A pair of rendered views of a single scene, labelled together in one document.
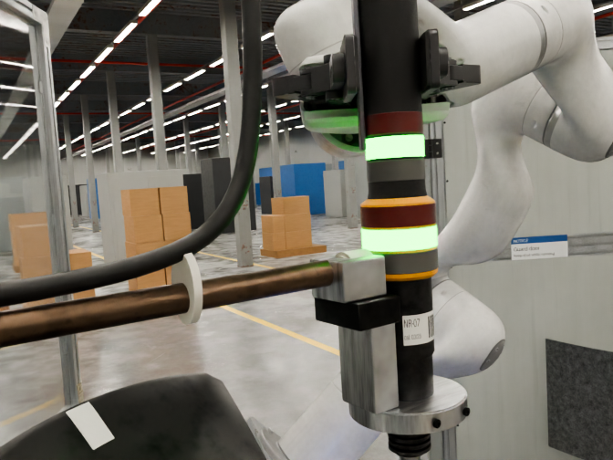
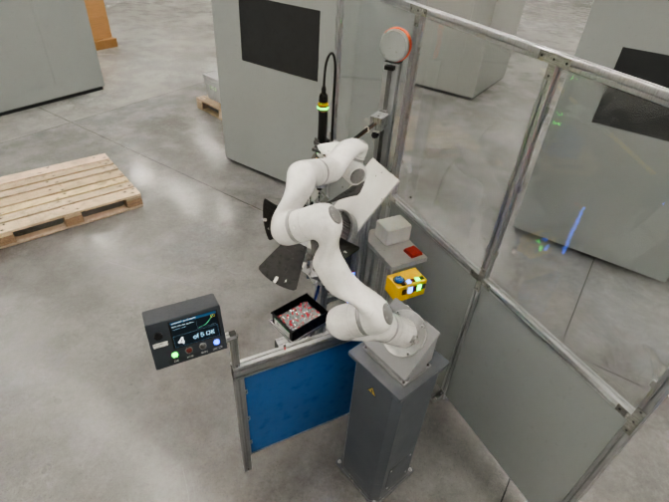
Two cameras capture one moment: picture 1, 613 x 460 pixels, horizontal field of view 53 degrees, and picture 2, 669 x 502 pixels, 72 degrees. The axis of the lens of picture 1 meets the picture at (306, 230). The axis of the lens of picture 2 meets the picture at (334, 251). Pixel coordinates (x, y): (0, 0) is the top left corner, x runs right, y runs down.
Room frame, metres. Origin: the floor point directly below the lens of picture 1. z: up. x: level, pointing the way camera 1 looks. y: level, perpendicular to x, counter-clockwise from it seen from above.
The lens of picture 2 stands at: (1.97, -0.84, 2.44)
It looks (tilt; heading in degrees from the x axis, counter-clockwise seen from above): 38 degrees down; 151
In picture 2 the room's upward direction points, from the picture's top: 4 degrees clockwise
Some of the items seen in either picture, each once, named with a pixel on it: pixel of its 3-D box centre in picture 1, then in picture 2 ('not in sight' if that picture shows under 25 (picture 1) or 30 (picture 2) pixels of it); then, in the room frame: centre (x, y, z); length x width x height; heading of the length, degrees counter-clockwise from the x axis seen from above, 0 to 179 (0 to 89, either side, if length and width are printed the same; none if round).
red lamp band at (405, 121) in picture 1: (393, 125); not in sight; (0.36, -0.05, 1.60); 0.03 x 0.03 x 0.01
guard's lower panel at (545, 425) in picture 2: not in sight; (418, 294); (0.36, 0.67, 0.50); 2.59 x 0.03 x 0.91; 0
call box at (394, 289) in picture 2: not in sight; (405, 285); (0.71, 0.24, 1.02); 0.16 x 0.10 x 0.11; 90
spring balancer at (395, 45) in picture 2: not in sight; (395, 45); (-0.06, 0.54, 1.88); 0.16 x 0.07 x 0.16; 35
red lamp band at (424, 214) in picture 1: (398, 214); not in sight; (0.36, -0.05, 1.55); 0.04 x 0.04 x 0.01
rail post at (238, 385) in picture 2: not in sight; (243, 426); (0.72, -0.58, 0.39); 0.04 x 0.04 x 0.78; 0
